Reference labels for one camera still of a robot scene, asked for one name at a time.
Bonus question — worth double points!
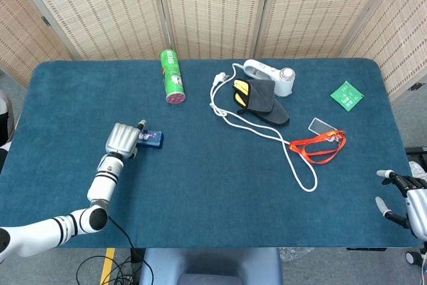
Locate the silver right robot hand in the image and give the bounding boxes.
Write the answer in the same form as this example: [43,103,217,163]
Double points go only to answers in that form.
[375,169,427,242]

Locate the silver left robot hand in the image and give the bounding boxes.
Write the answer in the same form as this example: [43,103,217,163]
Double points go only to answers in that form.
[105,119,148,160]

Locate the blue glasses case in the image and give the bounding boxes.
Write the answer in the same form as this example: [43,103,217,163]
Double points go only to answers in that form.
[135,129,164,150]

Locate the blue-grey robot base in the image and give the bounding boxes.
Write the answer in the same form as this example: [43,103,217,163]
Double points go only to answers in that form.
[138,247,284,285]

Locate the grey shoe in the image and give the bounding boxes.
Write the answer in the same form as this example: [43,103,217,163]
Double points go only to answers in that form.
[409,160,427,181]

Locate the green chip can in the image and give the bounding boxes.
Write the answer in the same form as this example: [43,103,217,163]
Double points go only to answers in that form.
[159,49,186,105]

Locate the blue table cloth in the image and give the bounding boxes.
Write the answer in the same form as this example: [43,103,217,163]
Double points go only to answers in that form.
[0,57,422,249]

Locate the clear badge holder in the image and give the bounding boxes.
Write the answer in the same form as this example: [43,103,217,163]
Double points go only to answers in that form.
[308,117,338,136]

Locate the yellow floor tape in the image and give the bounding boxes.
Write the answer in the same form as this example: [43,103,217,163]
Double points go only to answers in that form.
[99,248,116,285]

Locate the green sachet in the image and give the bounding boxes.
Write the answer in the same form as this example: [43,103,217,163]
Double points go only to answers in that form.
[330,80,365,112]

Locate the bamboo folding screen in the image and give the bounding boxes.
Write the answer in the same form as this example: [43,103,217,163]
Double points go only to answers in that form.
[0,0,427,99]

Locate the grey and yellow mitt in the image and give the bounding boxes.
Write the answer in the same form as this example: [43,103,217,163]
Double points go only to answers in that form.
[232,78,290,127]

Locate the white handheld garment steamer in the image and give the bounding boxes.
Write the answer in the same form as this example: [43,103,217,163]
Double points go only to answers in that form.
[243,59,296,98]

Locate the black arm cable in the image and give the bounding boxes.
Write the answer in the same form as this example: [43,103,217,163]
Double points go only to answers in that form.
[107,215,141,266]

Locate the white power cable with plug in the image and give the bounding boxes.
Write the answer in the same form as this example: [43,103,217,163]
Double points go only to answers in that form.
[209,63,318,193]

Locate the orange lanyard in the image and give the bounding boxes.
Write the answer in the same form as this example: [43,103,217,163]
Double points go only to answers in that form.
[288,129,347,166]

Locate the black floor cables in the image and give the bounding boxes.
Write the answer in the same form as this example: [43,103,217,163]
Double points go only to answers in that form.
[75,254,141,285]

